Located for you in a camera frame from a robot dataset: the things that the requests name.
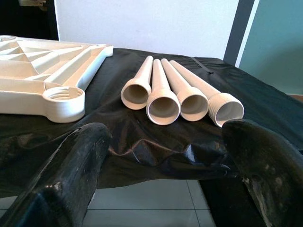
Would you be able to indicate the white plastic table top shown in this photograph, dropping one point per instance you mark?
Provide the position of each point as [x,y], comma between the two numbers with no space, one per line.
[23,68]

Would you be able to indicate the black plastic table cover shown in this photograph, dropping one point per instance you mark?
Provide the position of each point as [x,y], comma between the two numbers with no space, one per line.
[165,146]

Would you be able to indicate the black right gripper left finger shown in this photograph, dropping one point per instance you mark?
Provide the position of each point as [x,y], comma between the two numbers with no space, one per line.
[66,177]

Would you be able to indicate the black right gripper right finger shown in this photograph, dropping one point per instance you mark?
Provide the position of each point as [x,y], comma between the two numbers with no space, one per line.
[272,177]

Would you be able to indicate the white plastic table leg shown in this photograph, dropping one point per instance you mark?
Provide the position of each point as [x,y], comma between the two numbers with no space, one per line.
[158,85]
[142,78]
[176,82]
[198,82]

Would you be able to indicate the grey door frame post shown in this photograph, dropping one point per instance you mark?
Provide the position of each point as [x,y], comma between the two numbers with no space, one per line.
[239,30]

